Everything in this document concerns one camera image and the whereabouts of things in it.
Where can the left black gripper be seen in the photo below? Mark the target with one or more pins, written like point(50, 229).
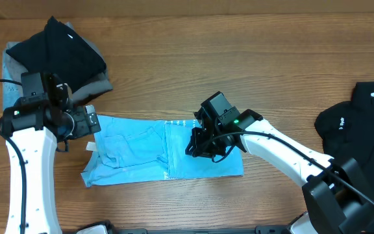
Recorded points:
point(86, 123)

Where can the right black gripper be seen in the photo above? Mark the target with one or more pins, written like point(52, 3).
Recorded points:
point(200, 149)

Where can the light blue printed t-shirt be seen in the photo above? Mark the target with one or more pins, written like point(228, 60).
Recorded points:
point(131, 151)

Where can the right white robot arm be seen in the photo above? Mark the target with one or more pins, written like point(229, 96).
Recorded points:
point(337, 197)

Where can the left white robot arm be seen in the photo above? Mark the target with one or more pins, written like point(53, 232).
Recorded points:
point(40, 119)

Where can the folded black garment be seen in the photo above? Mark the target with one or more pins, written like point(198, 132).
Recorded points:
point(58, 49)

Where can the folded blue jeans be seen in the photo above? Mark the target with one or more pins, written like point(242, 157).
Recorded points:
point(11, 70)

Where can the black garment pile right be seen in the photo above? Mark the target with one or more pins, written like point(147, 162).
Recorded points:
point(347, 129)

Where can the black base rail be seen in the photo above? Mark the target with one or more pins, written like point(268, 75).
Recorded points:
point(274, 229)

